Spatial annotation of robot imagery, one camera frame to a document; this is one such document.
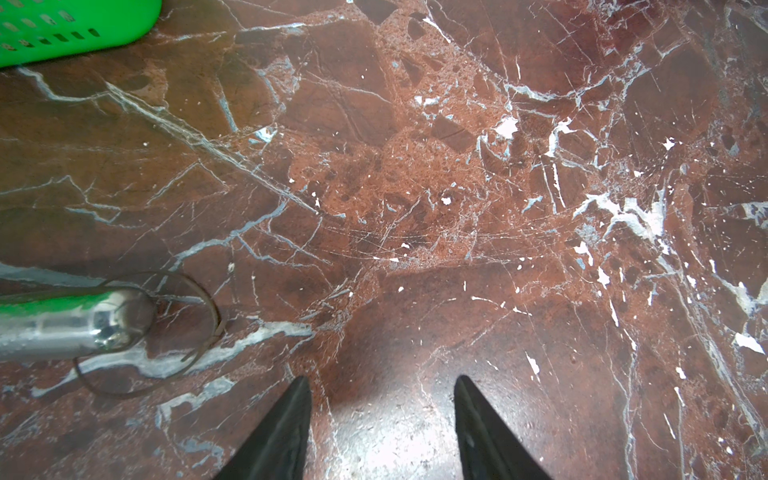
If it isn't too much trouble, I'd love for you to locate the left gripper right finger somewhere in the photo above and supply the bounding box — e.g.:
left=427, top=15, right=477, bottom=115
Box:
left=454, top=375, right=551, bottom=480

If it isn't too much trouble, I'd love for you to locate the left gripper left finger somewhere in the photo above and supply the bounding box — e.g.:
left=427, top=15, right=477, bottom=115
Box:
left=214, top=376, right=312, bottom=480

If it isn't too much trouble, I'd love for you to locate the silver metal trowel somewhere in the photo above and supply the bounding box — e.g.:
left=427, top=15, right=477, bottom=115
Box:
left=0, top=271, right=228, bottom=398

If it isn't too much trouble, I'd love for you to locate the green plastic basket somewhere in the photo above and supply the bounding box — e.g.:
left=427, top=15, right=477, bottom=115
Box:
left=1, top=0, right=162, bottom=68

